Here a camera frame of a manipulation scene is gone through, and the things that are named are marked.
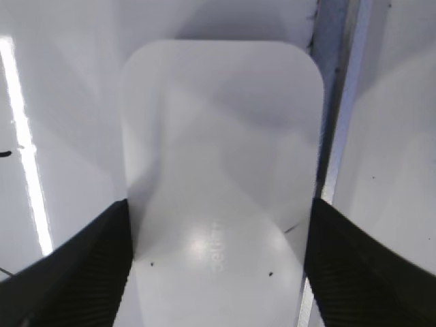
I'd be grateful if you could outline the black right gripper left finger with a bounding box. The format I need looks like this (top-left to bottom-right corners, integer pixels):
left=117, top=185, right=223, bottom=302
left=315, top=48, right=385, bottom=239
left=1, top=200, right=133, bottom=326

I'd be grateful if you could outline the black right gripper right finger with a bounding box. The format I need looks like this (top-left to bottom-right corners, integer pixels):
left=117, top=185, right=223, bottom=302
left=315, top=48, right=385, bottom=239
left=306, top=198, right=435, bottom=326

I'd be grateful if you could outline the white rectangular board eraser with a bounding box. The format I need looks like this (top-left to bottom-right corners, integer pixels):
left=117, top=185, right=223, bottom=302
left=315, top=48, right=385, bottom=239
left=119, top=40, right=324, bottom=326

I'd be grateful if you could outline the white whiteboard with aluminium frame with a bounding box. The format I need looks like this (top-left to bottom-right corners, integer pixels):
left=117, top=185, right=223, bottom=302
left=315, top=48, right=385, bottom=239
left=0, top=0, right=372, bottom=327

